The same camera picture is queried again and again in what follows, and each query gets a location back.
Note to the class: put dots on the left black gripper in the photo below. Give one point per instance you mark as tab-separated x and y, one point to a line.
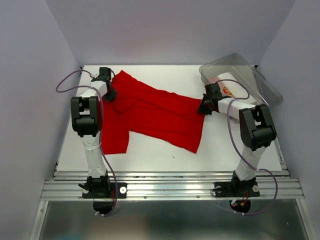
111	97

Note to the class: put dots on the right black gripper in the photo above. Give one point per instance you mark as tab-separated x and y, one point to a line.
201	108

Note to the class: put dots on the red t-shirt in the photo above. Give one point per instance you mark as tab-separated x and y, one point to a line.
156	113

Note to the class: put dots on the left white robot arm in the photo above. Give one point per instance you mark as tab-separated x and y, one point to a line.
87	119

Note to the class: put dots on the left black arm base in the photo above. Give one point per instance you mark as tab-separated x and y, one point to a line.
98	188

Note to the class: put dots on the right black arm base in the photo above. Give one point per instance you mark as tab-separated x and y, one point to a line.
236	188

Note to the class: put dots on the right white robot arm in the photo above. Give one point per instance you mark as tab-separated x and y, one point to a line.
257	130

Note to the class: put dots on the rolled pink t-shirt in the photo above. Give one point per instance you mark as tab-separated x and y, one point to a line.
213	80

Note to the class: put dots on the rolled white t-shirt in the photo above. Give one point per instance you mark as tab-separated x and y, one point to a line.
230	87

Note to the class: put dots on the clear plastic bin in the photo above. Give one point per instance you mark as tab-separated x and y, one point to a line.
260	90

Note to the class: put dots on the aluminium mounting rail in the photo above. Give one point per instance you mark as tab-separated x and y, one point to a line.
171	186

